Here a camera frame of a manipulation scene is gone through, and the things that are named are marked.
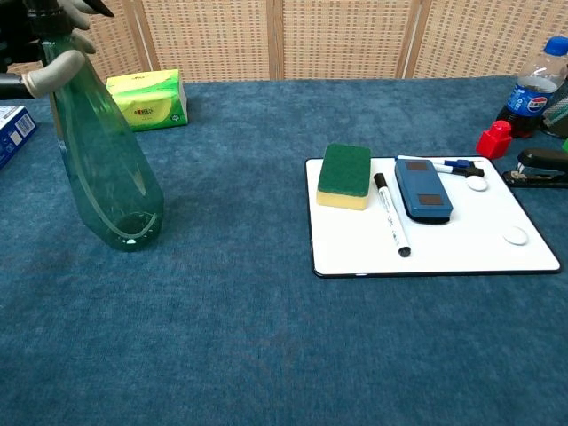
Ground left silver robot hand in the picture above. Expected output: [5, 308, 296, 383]
[0, 0, 98, 99]

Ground green transparent spray bottle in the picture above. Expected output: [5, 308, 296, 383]
[26, 0, 166, 253]

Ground pepsi cola bottle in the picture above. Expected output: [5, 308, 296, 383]
[495, 35, 568, 138]

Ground blue white toothpaste box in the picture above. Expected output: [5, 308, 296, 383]
[0, 105, 38, 170]

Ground green yellow tissue pack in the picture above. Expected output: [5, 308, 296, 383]
[106, 68, 189, 133]

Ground woven bamboo folding screen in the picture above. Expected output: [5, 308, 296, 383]
[0, 0, 568, 88]

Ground green yellow sponge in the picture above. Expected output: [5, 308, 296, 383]
[316, 142, 373, 211]

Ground blue table cloth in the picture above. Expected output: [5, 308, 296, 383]
[0, 75, 568, 426]

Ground long black-capped whiteboard marker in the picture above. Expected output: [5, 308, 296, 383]
[373, 172, 414, 259]

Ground blue whiteboard eraser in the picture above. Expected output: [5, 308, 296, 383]
[393, 158, 454, 225]

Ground blue-capped whiteboard marker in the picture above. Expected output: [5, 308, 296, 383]
[397, 154, 470, 170]

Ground blue capped marker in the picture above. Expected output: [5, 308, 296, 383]
[432, 162, 485, 178]

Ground white magnetic whiteboard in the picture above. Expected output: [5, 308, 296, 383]
[304, 154, 562, 280]

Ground red toy block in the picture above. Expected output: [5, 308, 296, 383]
[475, 120, 514, 159]

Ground black stapler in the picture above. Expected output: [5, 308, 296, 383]
[501, 147, 568, 189]

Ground black mesh pen holder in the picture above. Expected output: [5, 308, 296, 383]
[538, 77, 568, 139]

